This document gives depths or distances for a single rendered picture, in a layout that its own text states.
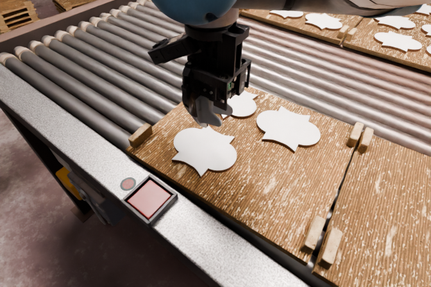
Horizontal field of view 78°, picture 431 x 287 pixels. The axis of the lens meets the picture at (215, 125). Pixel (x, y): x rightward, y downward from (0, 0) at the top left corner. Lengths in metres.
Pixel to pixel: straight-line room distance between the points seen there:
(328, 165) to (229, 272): 0.29
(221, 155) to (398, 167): 0.36
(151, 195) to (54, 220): 1.25
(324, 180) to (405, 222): 0.14
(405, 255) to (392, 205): 0.09
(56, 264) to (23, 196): 0.50
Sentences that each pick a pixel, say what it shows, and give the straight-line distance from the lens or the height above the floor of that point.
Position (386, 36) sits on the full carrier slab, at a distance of 1.13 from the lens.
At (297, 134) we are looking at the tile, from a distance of 0.62.
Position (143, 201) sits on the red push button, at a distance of 0.53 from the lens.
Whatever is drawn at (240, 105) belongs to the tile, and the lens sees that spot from 0.67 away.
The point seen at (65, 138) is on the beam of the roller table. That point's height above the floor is 0.92.
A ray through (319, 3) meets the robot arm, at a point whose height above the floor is 1.30.
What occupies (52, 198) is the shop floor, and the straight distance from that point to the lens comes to 1.84.
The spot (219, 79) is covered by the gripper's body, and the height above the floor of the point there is 1.16.
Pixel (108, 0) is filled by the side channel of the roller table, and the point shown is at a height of 0.95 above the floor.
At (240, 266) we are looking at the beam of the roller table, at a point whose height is 0.92.
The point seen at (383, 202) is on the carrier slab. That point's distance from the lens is 0.59.
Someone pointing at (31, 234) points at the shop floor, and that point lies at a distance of 1.77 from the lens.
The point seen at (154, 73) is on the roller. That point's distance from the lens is 0.86.
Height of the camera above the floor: 1.38
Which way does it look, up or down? 45 degrees down
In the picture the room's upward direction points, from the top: straight up
